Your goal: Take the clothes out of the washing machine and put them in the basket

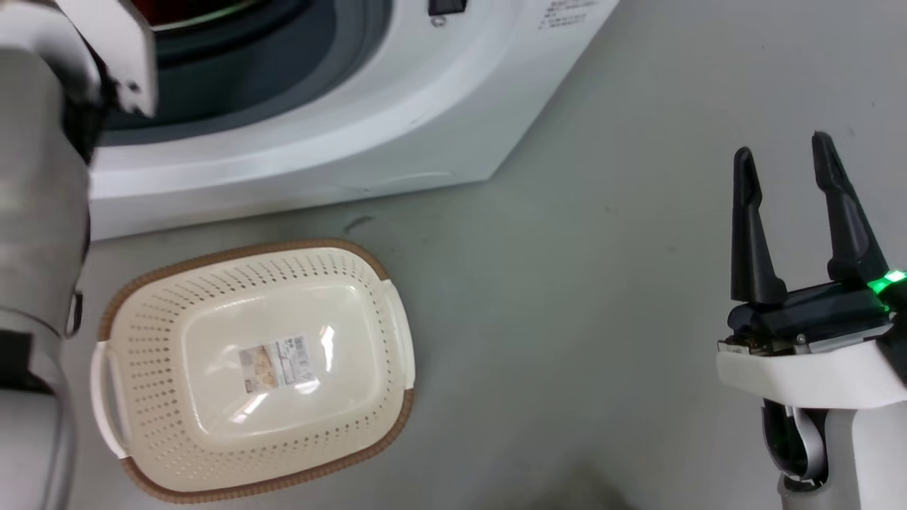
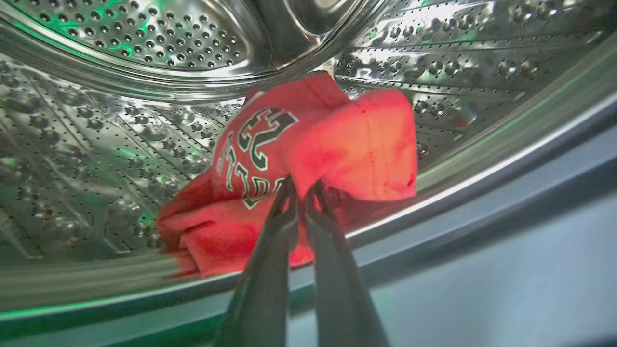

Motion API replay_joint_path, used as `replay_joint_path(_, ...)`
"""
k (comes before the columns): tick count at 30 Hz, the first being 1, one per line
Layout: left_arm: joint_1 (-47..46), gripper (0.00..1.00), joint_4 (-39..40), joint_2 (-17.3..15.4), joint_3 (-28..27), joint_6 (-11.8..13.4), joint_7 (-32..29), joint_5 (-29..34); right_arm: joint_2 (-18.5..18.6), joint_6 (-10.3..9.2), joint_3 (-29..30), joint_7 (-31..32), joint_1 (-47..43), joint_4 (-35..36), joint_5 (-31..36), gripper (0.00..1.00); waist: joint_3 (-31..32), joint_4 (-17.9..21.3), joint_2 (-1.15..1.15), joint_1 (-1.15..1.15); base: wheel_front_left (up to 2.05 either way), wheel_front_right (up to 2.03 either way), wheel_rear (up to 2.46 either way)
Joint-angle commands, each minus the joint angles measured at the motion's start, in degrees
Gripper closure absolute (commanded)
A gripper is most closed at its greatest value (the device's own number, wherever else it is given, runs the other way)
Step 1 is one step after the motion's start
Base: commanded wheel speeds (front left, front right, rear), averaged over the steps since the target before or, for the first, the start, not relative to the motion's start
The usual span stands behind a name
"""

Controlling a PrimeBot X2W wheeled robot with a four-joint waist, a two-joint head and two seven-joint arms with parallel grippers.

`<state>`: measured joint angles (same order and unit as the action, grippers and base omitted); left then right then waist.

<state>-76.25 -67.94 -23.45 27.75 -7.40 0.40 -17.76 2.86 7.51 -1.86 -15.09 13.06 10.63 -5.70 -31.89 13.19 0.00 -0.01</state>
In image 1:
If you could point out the white front-load washing machine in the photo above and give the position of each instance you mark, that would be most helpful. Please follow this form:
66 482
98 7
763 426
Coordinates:
368 120

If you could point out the red clothing in drum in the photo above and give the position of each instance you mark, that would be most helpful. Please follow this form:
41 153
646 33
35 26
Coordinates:
188 10

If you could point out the cream perforated laundry basket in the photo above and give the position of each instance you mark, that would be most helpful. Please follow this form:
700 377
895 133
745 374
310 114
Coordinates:
212 425

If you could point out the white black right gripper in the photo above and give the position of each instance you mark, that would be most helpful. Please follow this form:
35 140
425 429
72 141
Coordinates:
815 354

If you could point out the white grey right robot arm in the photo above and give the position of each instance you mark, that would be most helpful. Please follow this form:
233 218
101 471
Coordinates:
836 453

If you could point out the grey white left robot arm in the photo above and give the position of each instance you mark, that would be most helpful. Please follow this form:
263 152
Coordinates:
35 212

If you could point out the paper label sticker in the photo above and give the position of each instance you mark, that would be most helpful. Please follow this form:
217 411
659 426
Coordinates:
278 363

